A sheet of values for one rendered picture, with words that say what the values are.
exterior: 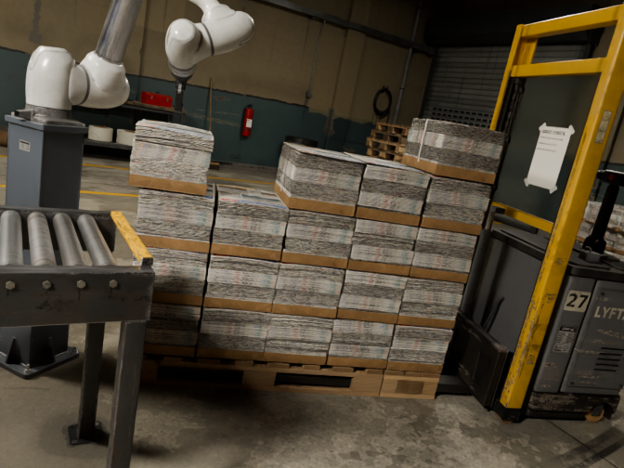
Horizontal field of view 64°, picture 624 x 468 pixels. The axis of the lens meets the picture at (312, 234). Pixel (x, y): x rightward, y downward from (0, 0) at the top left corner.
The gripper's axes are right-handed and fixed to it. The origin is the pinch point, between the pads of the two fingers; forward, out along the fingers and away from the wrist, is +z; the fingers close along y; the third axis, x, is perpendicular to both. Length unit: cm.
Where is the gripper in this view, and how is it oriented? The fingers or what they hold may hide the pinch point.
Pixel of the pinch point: (181, 94)
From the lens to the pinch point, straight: 198.1
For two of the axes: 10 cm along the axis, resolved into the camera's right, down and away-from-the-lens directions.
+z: -2.6, 2.0, 9.4
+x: 9.6, 1.3, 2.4
